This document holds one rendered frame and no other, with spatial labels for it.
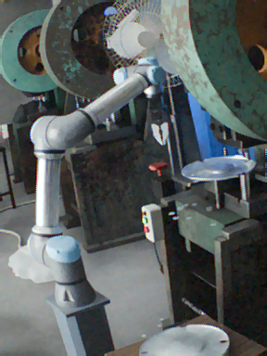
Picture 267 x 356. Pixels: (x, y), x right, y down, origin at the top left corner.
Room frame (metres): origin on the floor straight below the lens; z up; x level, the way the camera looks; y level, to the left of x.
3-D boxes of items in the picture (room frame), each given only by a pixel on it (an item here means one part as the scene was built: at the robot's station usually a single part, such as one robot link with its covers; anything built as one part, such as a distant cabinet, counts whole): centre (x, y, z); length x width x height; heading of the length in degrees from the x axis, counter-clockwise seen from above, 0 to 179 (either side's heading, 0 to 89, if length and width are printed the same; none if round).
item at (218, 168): (2.02, -0.32, 0.78); 0.29 x 0.29 x 0.01
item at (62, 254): (1.80, 0.28, 0.62); 0.13 x 0.12 x 0.14; 35
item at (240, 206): (2.07, -0.44, 0.68); 0.45 x 0.30 x 0.06; 20
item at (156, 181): (2.28, -0.11, 0.62); 0.10 x 0.06 x 0.20; 20
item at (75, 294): (1.79, 0.27, 0.50); 0.15 x 0.15 x 0.10
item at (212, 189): (2.01, -0.27, 0.72); 0.25 x 0.14 x 0.14; 110
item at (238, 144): (2.07, -0.44, 0.86); 0.20 x 0.16 x 0.05; 20
